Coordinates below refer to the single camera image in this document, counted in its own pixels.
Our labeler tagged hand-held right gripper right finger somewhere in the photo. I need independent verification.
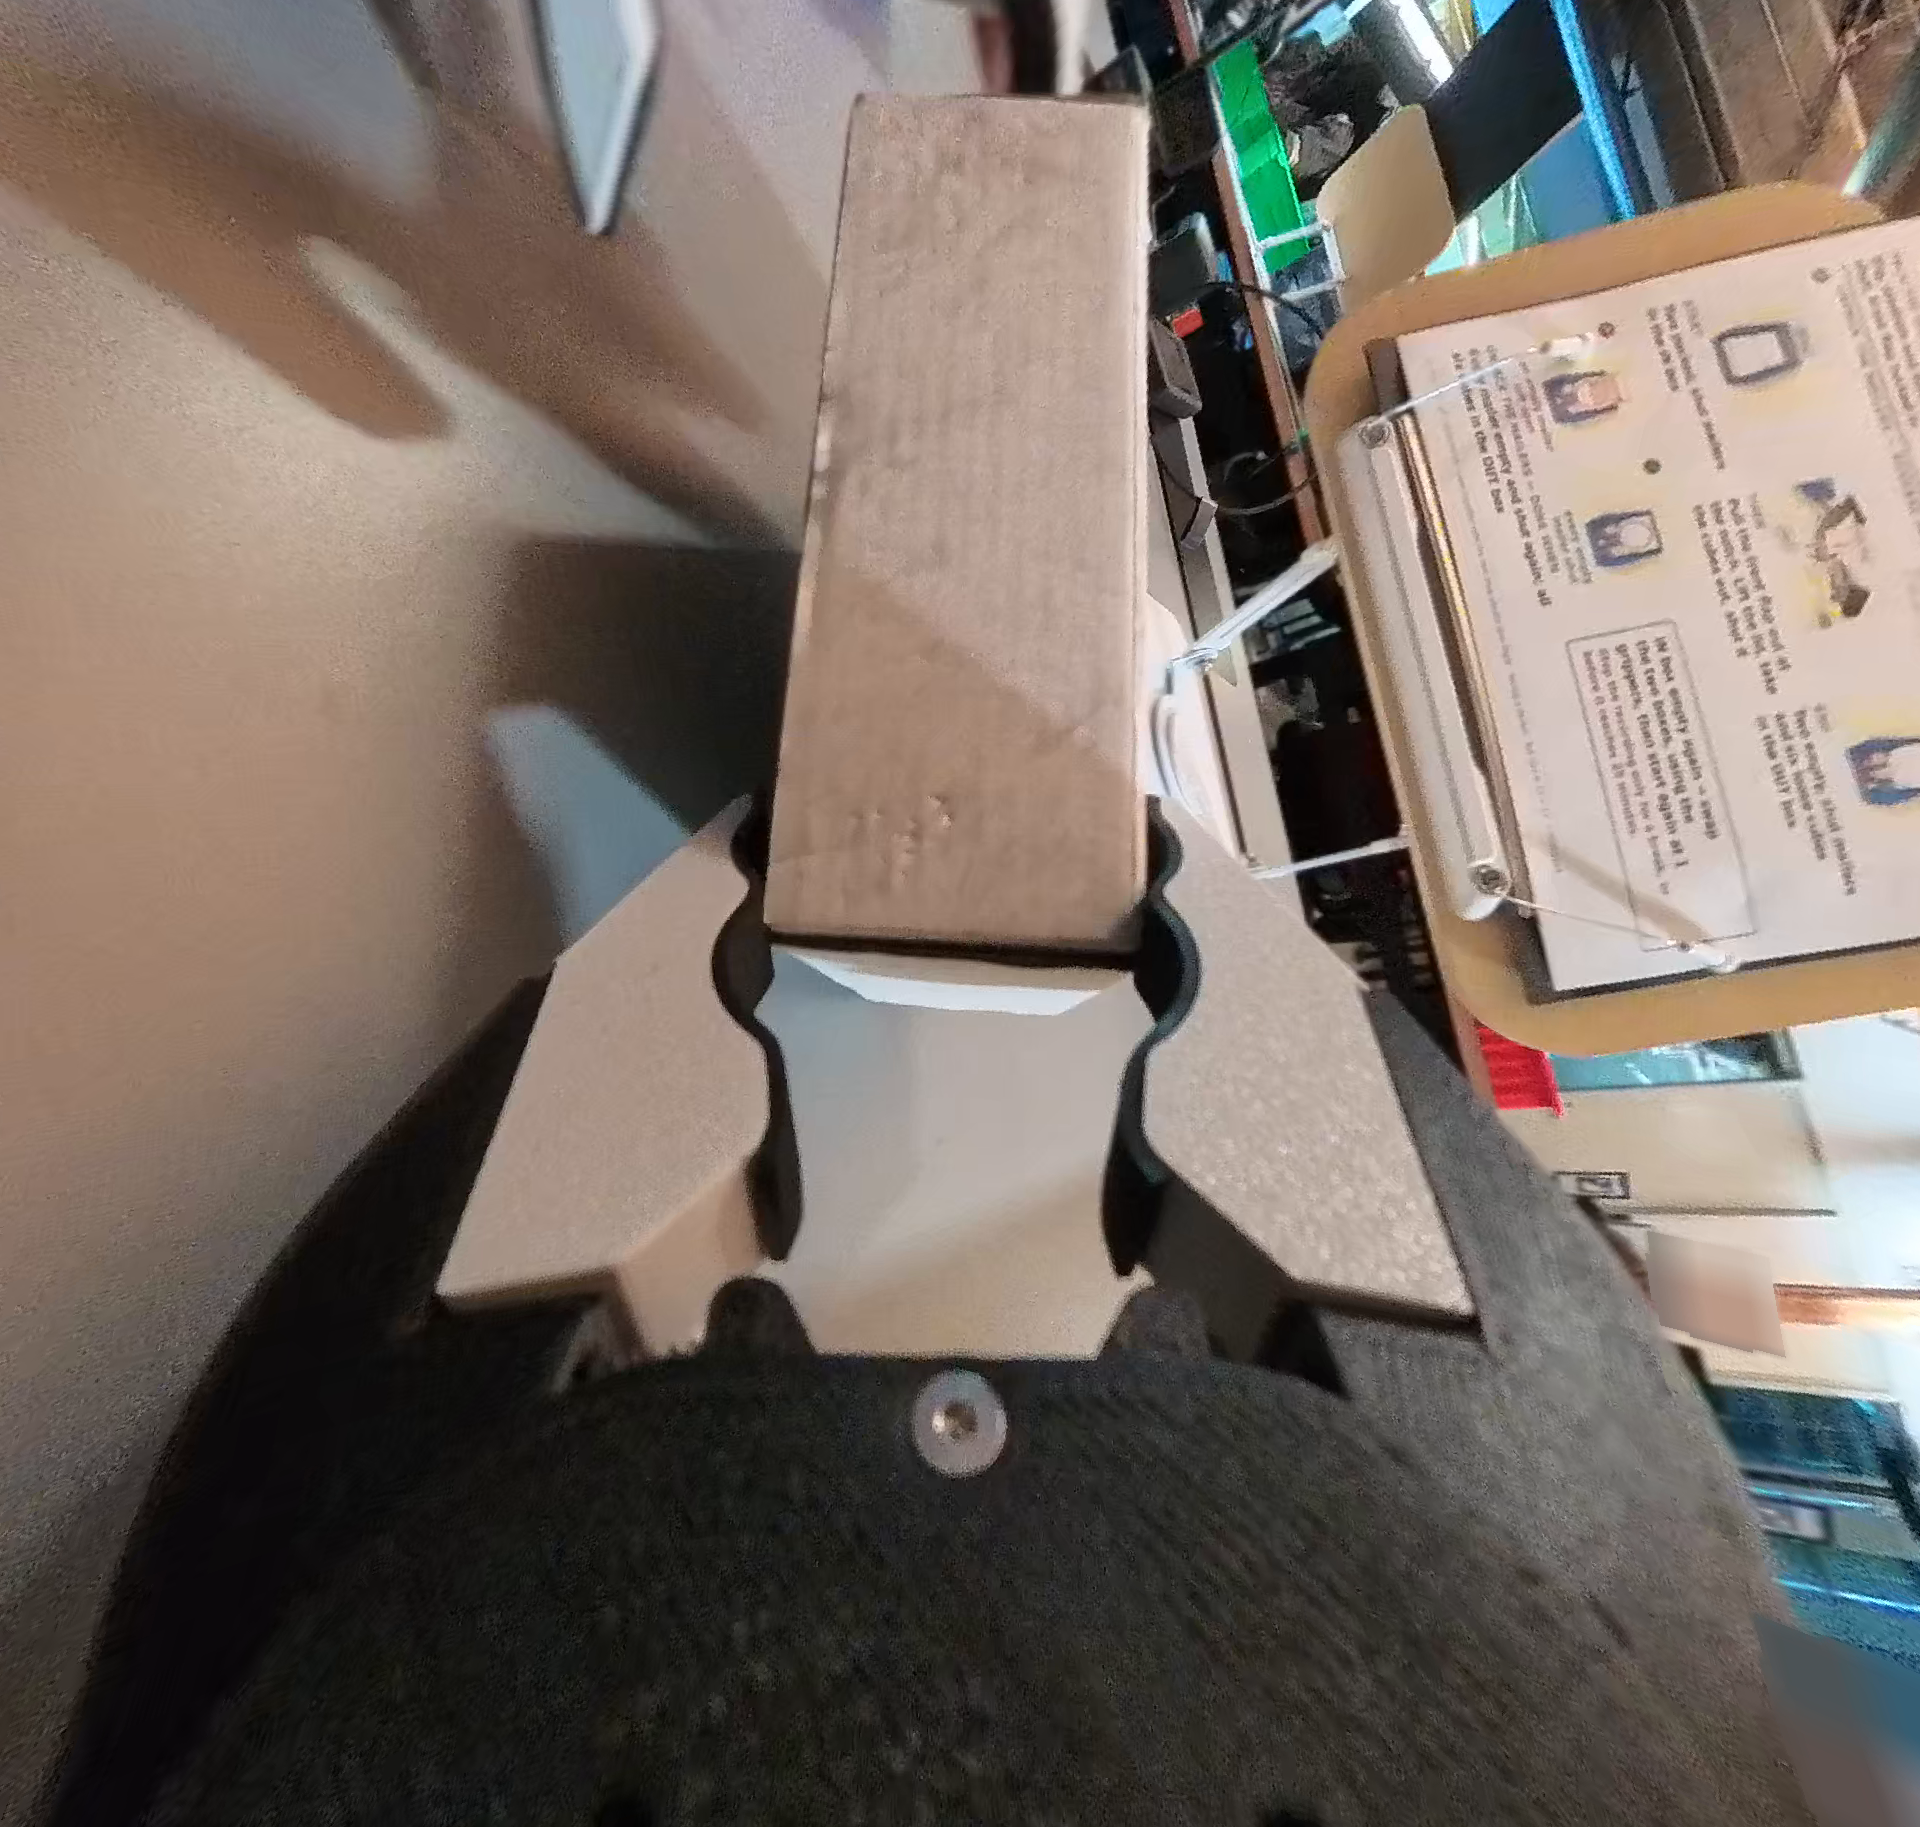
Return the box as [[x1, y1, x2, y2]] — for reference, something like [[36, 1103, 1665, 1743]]
[[1102, 796, 1478, 1325]]

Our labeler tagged green plastic bin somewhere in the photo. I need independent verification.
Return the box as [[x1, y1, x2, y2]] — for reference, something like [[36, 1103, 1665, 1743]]
[[1207, 42, 1322, 239]]

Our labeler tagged white document stand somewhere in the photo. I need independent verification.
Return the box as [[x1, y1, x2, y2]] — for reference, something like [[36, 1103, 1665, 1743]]
[[1146, 543, 1419, 885]]

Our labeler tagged instruction sheet on board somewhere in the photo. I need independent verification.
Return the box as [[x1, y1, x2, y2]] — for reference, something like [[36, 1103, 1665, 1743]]
[[1302, 183, 1920, 1059]]

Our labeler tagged grey desk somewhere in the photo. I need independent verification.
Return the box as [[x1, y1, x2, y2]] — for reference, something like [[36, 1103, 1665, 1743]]
[[0, 0, 1263, 1827]]

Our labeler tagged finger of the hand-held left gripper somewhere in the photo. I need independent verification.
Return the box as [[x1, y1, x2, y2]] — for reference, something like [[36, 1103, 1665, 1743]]
[[516, 0, 665, 235]]

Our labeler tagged white cardboard mailer box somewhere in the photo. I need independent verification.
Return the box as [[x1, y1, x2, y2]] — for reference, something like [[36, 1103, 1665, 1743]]
[[756, 90, 1160, 1359]]

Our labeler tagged black cable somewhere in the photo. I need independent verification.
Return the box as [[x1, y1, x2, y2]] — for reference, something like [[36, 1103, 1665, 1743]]
[[1199, 283, 1322, 511]]

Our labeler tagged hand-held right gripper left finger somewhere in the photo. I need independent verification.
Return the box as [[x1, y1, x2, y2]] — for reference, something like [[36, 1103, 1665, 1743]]
[[435, 796, 806, 1312]]

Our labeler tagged black panel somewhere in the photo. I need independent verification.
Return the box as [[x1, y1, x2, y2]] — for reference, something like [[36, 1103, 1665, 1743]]
[[1425, 0, 1583, 180]]

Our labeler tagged brown clipboard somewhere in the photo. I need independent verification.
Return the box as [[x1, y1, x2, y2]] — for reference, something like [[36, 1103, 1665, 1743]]
[[1320, 105, 1457, 276]]

